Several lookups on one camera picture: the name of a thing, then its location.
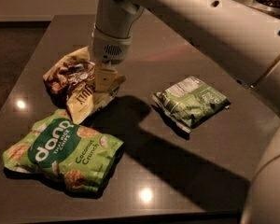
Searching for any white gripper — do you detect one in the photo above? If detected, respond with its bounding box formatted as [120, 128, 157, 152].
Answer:
[91, 28, 132, 93]

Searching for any brown and cream chip bag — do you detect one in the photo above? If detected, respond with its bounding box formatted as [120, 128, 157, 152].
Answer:
[43, 47, 119, 124]

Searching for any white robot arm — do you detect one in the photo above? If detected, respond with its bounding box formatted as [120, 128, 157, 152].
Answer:
[91, 0, 280, 224]

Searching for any small green snack bag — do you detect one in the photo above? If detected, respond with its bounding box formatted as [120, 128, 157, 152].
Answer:
[151, 76, 231, 133]

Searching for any green Dang rice chip bag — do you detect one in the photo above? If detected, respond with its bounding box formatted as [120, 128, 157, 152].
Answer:
[3, 109, 123, 194]

